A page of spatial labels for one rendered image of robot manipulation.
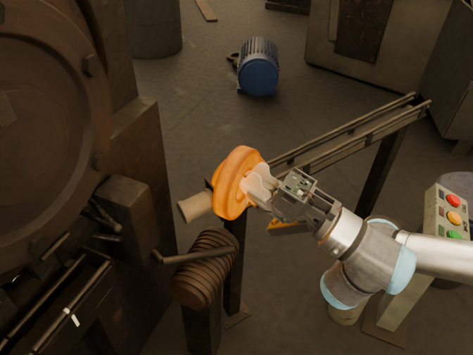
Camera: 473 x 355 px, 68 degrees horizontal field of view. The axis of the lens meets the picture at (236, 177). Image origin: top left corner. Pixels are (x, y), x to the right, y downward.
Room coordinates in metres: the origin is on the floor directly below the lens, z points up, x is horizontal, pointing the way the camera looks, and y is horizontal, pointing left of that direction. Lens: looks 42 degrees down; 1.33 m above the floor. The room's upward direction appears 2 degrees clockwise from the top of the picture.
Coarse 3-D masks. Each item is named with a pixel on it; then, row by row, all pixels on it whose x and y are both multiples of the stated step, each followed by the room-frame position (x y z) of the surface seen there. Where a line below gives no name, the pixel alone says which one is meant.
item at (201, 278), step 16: (208, 240) 0.61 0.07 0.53; (224, 240) 0.61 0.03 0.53; (224, 256) 0.57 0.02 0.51; (176, 272) 0.52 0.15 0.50; (192, 272) 0.50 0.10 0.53; (208, 272) 0.51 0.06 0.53; (224, 272) 0.54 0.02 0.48; (176, 288) 0.47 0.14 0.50; (192, 288) 0.46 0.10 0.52; (208, 288) 0.47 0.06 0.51; (192, 304) 0.46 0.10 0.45; (208, 304) 0.45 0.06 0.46; (192, 320) 0.49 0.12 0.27; (208, 320) 0.47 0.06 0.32; (192, 336) 0.50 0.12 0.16; (208, 336) 0.47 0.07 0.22; (192, 352) 0.50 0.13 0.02; (208, 352) 0.47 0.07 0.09
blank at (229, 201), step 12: (228, 156) 0.53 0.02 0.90; (240, 156) 0.53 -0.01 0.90; (252, 156) 0.55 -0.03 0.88; (228, 168) 0.50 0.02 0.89; (240, 168) 0.51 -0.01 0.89; (252, 168) 0.55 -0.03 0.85; (216, 180) 0.49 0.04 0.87; (228, 180) 0.48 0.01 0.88; (240, 180) 0.51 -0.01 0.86; (216, 192) 0.47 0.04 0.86; (228, 192) 0.47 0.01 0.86; (240, 192) 0.54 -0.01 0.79; (216, 204) 0.47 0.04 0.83; (228, 204) 0.47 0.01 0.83; (240, 204) 0.51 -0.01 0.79; (228, 216) 0.47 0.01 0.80
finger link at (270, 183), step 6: (258, 168) 0.53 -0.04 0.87; (264, 168) 0.53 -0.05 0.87; (246, 174) 0.53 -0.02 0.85; (258, 174) 0.53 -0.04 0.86; (264, 174) 0.53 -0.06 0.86; (264, 180) 0.52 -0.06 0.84; (270, 180) 0.52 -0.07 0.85; (276, 180) 0.52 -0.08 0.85; (264, 186) 0.51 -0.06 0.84; (270, 186) 0.52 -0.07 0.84; (276, 186) 0.51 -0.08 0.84; (270, 192) 0.51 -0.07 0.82
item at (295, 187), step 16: (288, 176) 0.49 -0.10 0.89; (288, 192) 0.45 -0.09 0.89; (304, 192) 0.46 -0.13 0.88; (320, 192) 0.47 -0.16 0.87; (272, 208) 0.46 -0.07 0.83; (288, 208) 0.45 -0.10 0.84; (304, 208) 0.45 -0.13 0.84; (320, 208) 0.45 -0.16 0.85; (336, 208) 0.44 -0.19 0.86; (320, 224) 0.44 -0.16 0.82
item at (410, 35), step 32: (320, 0) 2.92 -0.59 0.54; (352, 0) 2.76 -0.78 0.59; (384, 0) 2.63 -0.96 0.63; (416, 0) 2.52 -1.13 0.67; (448, 0) 2.41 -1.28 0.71; (320, 32) 2.89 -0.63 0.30; (352, 32) 2.72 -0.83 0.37; (384, 32) 2.60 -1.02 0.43; (416, 32) 2.48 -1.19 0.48; (320, 64) 2.86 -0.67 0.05; (352, 64) 2.70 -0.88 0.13; (384, 64) 2.56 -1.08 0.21; (416, 64) 2.44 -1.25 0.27; (416, 96) 2.39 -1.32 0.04
